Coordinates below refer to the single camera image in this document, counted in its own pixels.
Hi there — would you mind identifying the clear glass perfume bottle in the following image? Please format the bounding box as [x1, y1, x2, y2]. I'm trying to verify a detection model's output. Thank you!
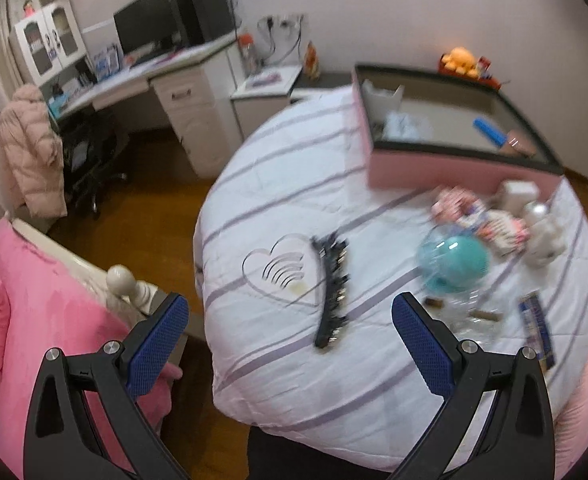
[423, 290, 503, 337]

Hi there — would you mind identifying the teal sponge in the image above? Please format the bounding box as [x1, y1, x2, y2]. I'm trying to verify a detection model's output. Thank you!
[416, 224, 490, 295]

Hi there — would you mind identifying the white bed post knob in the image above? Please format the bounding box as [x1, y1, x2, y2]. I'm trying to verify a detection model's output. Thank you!
[106, 264, 158, 314]

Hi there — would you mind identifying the blue highlighter marker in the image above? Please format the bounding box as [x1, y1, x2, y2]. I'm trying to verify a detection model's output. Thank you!
[472, 117, 507, 148]

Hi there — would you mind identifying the white small side cabinet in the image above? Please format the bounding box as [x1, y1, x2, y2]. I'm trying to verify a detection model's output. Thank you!
[230, 65, 303, 139]

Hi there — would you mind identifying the black white tv cabinet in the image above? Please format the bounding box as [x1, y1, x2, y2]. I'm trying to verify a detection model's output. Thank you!
[289, 72, 352, 104]

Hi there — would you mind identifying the white bear figurine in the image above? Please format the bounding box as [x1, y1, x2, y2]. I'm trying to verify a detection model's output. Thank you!
[522, 202, 567, 268]

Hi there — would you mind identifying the orange snack bag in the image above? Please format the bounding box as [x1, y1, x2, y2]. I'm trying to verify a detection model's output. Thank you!
[303, 41, 321, 80]

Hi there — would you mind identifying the pink puffer jacket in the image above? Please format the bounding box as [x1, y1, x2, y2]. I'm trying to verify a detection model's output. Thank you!
[0, 84, 67, 219]

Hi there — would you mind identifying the white pink block figure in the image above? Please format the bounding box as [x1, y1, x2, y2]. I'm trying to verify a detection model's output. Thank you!
[476, 209, 529, 257]

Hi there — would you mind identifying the orange lid water bottle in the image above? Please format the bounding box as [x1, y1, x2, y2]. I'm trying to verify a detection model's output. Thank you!
[237, 32, 261, 76]

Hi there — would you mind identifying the white glass-door cabinet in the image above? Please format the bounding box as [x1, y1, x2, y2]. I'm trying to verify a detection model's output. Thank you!
[10, 0, 88, 87]

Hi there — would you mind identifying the pink block unicorn figure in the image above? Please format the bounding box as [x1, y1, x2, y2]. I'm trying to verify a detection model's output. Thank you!
[431, 186, 487, 231]

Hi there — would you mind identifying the pink bed blanket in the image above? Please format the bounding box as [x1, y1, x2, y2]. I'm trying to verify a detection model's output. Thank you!
[0, 220, 181, 479]

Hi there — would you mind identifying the white striped table cloth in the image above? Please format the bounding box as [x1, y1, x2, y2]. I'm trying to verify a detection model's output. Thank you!
[193, 84, 588, 474]

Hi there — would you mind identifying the blue gold small box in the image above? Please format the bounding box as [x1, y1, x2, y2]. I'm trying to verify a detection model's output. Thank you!
[518, 292, 556, 373]

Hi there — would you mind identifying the orange octopus plush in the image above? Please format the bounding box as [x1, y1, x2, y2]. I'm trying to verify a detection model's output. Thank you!
[448, 47, 479, 72]

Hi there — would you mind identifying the black office chair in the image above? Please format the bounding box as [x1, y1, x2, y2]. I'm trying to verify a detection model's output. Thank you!
[59, 110, 129, 219]

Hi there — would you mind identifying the pink black storage box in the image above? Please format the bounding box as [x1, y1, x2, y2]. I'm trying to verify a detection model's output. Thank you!
[352, 64, 564, 200]

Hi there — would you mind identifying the black computer tower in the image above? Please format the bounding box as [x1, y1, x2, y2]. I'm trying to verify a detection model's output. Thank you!
[169, 0, 235, 48]

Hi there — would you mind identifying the rose gold round tin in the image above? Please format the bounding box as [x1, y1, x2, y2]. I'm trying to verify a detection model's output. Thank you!
[500, 130, 536, 158]

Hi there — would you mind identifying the black computer monitor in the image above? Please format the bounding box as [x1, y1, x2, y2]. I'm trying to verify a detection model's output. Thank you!
[113, 0, 178, 55]

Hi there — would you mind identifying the wall power outlet strip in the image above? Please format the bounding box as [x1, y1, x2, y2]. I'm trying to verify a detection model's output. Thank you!
[257, 13, 306, 32]

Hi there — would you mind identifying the white computer desk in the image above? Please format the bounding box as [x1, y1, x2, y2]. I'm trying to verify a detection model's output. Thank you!
[62, 32, 244, 179]

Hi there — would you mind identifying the black rhinestone hair clip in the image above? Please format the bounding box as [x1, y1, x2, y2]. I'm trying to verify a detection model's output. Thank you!
[311, 232, 349, 350]

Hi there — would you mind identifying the white heart-shaped holder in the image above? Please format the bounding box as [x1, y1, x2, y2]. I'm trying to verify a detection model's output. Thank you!
[361, 79, 405, 125]

